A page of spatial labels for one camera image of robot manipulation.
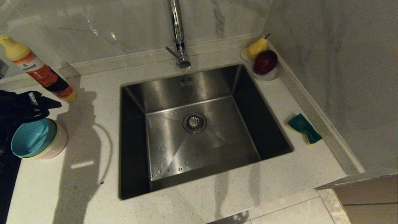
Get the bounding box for blue plastic bowl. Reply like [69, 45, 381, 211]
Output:
[11, 118, 58, 158]

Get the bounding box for orange yellow detergent bottle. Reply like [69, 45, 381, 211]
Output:
[0, 34, 77, 102]

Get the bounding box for yellow plastic bowl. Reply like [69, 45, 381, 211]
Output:
[20, 120, 60, 159]

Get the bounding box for pink plastic bowl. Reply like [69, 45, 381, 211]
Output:
[33, 121, 68, 160]

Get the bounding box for yellow green sponge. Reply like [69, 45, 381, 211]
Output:
[287, 114, 323, 145]

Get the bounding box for stainless steel sink basin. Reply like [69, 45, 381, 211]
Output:
[118, 64, 294, 200]

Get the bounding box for black glass cooktop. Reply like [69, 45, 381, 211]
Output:
[0, 123, 22, 224]

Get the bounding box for round metal drain strainer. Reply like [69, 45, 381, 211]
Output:
[183, 112, 207, 134]

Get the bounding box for chrome faucet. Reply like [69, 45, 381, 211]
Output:
[165, 0, 192, 70]

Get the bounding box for yellow pear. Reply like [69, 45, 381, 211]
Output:
[247, 34, 270, 60]

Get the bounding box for dark red apple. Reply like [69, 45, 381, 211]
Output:
[253, 50, 278, 75]

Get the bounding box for small white fruit dish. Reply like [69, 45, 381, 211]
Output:
[240, 47, 279, 82]

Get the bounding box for light wooden cabinet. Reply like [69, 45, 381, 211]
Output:
[314, 173, 398, 224]

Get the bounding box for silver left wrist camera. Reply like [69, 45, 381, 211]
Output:
[0, 59, 9, 80]

